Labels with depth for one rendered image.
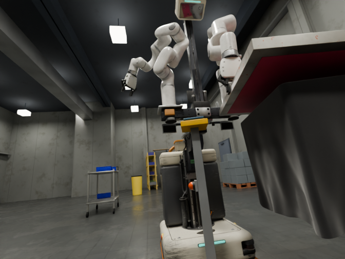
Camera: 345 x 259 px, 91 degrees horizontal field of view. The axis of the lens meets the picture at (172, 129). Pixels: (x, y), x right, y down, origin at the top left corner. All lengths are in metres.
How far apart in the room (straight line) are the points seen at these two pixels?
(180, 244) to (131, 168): 10.63
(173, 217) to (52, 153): 12.18
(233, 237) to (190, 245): 0.30
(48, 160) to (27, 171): 1.25
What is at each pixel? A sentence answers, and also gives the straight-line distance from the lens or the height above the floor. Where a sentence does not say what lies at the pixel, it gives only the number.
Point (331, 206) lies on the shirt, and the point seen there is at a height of 0.60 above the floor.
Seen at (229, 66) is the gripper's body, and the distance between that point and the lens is 0.85.
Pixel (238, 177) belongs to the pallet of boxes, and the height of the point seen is 0.38.
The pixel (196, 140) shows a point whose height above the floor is 0.86.
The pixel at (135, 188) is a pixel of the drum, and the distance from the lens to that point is 7.55.
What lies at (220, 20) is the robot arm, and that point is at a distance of 1.21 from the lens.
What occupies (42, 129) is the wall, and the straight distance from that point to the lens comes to 14.03.
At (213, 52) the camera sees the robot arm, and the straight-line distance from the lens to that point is 0.97.
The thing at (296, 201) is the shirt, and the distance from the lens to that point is 0.72.
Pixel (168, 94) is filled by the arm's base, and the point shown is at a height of 1.22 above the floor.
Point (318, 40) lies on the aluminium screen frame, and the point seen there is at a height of 1.02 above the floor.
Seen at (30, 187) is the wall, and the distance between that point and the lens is 13.73.
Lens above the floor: 0.71
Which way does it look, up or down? 15 degrees up
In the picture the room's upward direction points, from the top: 6 degrees counter-clockwise
